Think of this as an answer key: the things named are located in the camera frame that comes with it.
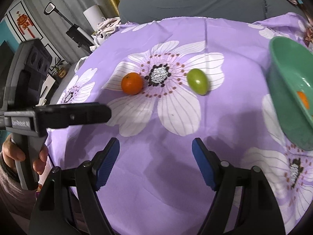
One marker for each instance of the orange fruit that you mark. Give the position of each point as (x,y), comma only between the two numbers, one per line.
(304,99)

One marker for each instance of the white cylindrical lamp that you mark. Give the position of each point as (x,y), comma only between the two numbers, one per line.
(94,16)

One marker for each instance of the green plastic bowl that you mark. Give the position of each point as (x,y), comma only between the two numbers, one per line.
(291,71)

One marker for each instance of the grey sofa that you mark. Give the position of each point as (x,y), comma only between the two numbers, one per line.
(249,11)

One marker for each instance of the large orange tomato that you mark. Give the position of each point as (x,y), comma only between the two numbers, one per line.
(132,83)

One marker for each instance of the person's left hand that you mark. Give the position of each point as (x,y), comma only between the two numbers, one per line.
(11,154)

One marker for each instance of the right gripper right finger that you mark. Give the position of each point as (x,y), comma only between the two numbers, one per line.
(221,178)

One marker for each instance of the white crumpled cloth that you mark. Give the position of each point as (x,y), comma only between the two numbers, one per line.
(105,29)

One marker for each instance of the person's left forearm sleeve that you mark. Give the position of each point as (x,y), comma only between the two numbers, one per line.
(18,202)

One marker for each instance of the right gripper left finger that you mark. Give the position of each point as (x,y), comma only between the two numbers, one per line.
(90,176)

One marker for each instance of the potted green plant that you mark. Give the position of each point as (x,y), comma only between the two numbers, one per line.
(58,69)

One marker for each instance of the white TV cabinet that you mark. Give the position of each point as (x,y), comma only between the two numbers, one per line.
(49,87)

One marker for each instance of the large green oval tomato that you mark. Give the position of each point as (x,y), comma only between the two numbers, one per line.
(198,81)

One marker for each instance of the red Chinese knot decoration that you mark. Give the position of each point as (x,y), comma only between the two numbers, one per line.
(24,23)

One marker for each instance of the purple floral tablecloth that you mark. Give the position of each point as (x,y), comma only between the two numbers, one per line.
(156,186)

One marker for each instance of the black phone stand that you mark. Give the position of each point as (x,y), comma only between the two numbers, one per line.
(75,32)

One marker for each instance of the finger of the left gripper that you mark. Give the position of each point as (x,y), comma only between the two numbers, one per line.
(64,115)

